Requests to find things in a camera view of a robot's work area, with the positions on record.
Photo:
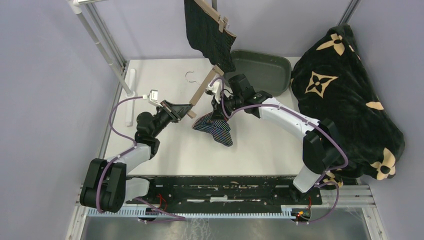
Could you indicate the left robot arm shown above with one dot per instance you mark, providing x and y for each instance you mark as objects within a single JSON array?
[{"x": 106, "y": 186}]

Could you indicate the white cable duct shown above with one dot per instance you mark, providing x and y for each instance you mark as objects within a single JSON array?
[{"x": 140, "y": 211}]

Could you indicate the green plastic tray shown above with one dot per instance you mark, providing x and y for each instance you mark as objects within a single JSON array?
[{"x": 265, "y": 72}]

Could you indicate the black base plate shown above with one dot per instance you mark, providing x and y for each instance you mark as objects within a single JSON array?
[{"x": 261, "y": 194}]

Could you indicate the blue striped underwear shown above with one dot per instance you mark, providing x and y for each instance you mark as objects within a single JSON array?
[{"x": 218, "y": 129}]

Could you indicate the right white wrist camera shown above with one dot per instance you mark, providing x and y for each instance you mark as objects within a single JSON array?
[{"x": 214, "y": 90}]

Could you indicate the black floral blanket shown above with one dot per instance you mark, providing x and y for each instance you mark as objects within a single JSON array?
[{"x": 330, "y": 82}]

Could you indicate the wooden clip hanger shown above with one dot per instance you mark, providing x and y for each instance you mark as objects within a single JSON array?
[{"x": 222, "y": 21}]

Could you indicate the aluminium frame rails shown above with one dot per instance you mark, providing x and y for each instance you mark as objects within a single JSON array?
[{"x": 347, "y": 214}]

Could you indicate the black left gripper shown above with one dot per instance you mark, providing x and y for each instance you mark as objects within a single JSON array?
[{"x": 175, "y": 111}]

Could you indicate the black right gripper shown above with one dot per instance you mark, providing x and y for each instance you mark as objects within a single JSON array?
[{"x": 218, "y": 112}]

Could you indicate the left rack pole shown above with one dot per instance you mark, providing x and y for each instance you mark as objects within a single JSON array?
[{"x": 77, "y": 10}]

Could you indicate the black striped underwear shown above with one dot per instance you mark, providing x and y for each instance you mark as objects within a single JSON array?
[{"x": 203, "y": 35}]

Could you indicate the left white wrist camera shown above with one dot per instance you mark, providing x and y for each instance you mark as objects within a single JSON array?
[{"x": 152, "y": 98}]

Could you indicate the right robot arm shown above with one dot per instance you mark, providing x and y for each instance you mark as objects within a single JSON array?
[{"x": 320, "y": 147}]

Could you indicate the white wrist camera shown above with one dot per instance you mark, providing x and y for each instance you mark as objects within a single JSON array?
[
  {"x": 214, "y": 90},
  {"x": 152, "y": 98}
]

